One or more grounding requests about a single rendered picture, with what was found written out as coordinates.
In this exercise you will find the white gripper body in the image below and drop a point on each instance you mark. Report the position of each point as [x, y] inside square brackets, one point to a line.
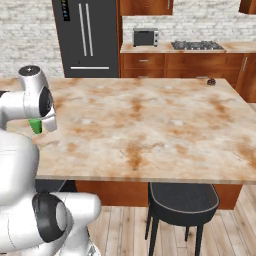
[50, 122]

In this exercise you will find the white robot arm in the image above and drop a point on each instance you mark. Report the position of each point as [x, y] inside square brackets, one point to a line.
[16, 160]

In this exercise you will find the wooden dining counter base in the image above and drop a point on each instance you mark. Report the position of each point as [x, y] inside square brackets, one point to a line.
[116, 193]

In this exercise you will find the black double-door fridge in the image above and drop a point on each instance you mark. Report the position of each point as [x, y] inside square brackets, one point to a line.
[96, 36]

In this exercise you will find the grey toaster oven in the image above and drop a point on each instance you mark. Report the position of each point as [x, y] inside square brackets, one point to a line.
[144, 37]

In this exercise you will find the wooden base cupboard run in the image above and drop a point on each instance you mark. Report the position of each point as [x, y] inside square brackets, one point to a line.
[186, 65]

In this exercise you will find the black gas hob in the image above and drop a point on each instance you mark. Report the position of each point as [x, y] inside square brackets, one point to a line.
[196, 45]

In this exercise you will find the small dark round object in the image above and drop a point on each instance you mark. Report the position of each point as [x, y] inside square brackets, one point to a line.
[211, 81]

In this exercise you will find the wooden wall cupboard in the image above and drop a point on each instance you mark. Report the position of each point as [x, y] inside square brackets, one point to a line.
[248, 6]
[146, 6]

